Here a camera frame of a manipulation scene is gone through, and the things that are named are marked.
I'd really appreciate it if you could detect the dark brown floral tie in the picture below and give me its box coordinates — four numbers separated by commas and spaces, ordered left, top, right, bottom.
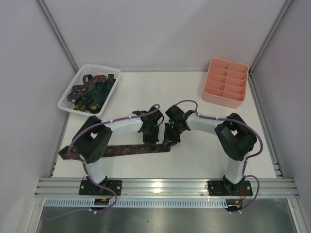
58, 144, 171, 160

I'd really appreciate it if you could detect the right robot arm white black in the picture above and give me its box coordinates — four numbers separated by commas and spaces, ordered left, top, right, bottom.
163, 104, 257, 196

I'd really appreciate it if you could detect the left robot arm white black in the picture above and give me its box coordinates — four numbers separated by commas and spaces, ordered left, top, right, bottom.
67, 104, 168, 188

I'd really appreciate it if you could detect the dark green tie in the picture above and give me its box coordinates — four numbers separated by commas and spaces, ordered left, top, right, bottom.
86, 74, 116, 114

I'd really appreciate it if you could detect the pink divided organizer tray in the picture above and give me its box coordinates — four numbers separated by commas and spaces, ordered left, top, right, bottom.
202, 58, 249, 109

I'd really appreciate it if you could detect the navy tie with red dots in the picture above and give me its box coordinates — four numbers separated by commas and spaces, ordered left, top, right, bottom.
67, 74, 108, 103

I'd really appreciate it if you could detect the white plastic basket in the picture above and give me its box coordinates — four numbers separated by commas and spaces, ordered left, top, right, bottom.
57, 64, 121, 117

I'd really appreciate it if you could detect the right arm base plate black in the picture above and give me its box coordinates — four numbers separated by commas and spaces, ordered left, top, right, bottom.
207, 180, 253, 197

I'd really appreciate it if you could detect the white slotted cable duct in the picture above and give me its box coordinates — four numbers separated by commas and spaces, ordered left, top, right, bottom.
44, 198, 239, 208

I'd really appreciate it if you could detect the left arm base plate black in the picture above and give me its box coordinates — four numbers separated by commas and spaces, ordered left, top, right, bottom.
79, 179, 122, 196

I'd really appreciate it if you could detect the right aluminium corner post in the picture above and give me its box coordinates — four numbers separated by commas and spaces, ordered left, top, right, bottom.
249, 0, 292, 73

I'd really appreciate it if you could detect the aluminium corner post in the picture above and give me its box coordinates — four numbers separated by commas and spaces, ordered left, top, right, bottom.
35, 0, 79, 72
249, 0, 292, 73

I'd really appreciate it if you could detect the aluminium mounting rail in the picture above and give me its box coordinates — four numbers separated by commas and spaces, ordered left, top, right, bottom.
35, 178, 299, 199

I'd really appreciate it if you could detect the left aluminium corner post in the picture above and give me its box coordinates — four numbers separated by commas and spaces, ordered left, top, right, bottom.
35, 0, 79, 72

